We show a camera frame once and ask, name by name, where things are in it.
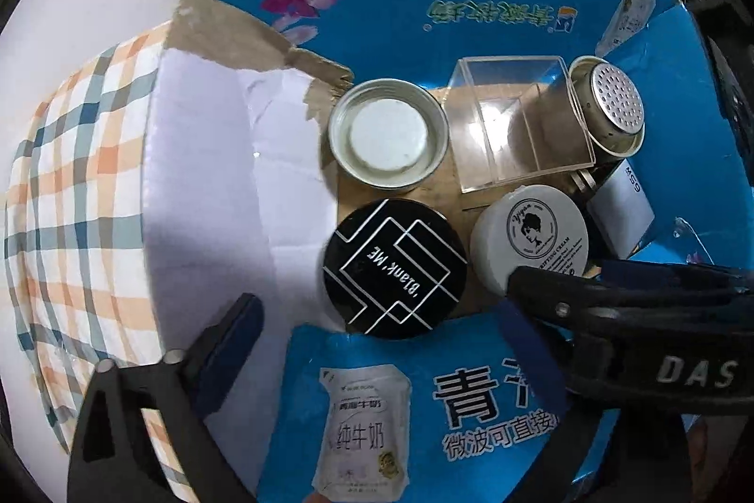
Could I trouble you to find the round metal lid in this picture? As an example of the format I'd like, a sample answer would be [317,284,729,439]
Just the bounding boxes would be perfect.
[328,80,450,195]

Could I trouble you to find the perforated metal strainer cap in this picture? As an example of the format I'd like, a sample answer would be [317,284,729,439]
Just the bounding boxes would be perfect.
[566,56,647,158]

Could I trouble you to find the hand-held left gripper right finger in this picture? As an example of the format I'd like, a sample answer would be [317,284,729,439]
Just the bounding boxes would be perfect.
[496,299,694,503]

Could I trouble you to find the clear plastic box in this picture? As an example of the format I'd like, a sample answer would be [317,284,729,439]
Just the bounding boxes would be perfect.
[442,56,597,195]

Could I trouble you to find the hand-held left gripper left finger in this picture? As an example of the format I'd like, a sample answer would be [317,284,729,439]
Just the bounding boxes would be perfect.
[66,292,265,503]

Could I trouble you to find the black round compact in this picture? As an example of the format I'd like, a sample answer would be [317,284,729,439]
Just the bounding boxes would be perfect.
[322,198,470,340]

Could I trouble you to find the white cream jar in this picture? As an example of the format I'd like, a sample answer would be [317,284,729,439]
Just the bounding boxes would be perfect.
[469,185,590,297]

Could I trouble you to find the plaid cloth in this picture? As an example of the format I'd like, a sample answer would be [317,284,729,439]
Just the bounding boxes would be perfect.
[0,23,205,503]

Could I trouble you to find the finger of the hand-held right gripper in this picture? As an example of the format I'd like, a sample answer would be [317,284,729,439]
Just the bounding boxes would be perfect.
[507,266,754,330]
[601,258,738,295]

